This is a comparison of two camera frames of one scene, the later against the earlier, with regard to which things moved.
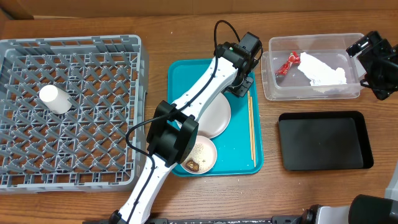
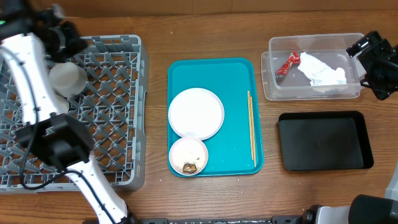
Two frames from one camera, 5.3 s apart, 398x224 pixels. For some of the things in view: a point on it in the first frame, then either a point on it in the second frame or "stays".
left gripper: (241, 89) -> (80, 43)
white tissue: (320, 73) stays
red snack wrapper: (293, 58) stays
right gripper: (362, 44) stays
